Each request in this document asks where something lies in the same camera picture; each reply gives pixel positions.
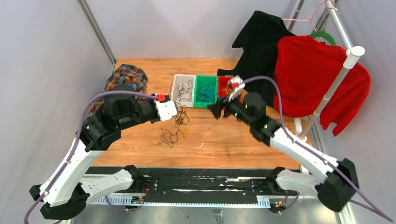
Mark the red sweater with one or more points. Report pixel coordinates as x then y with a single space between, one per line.
305 69

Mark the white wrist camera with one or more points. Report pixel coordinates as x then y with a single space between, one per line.
237 85
166 108

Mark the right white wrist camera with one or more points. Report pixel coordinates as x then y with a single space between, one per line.
237 85

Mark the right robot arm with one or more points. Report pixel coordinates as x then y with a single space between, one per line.
331 181

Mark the white plastic bin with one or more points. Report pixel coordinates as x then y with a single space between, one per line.
183 89

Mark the black t-shirt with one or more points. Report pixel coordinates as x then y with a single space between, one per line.
258 39

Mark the green hanger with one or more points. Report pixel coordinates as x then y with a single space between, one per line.
324 35

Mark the pink wire hanger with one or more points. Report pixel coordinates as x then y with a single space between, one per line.
297 12

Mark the plaid flannel shirt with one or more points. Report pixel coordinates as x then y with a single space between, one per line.
127 75

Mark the red plastic bin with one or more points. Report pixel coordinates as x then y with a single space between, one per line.
222 86

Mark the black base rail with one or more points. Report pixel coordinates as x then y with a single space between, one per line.
205 186

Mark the white clothes rack pole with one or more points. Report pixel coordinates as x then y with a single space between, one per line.
352 56

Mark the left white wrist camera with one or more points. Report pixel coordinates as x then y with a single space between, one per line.
166 108

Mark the green plastic bin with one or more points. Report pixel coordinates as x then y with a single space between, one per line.
205 91

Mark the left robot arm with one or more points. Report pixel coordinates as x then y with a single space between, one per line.
64 195

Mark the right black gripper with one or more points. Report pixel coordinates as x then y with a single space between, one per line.
216 108

